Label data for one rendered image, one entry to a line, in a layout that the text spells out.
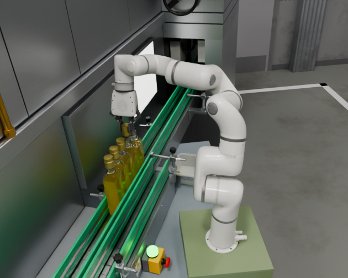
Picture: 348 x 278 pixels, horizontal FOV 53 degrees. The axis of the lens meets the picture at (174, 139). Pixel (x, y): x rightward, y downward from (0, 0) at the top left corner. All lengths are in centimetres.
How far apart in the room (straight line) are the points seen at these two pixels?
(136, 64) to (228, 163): 47
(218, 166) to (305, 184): 193
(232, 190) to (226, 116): 26
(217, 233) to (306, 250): 128
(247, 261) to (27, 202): 80
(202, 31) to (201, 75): 107
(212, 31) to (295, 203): 145
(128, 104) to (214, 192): 47
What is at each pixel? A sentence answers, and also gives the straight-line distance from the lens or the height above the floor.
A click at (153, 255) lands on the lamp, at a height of 84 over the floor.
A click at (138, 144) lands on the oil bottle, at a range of 149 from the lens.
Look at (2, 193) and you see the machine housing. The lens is 111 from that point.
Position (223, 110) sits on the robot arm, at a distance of 108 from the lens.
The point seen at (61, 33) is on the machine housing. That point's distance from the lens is 127.
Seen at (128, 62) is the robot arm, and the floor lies 146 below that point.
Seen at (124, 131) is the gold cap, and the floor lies 117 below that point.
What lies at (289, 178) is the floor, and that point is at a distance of 304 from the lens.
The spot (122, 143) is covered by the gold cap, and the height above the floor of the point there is 115.
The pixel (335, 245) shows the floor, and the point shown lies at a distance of 262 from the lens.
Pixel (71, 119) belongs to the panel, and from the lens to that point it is 128.
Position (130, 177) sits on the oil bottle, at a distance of 146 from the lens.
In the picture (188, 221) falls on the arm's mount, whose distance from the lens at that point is 147.
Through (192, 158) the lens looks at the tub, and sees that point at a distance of 180.
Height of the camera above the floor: 190
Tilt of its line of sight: 33 degrees down
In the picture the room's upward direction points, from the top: 3 degrees counter-clockwise
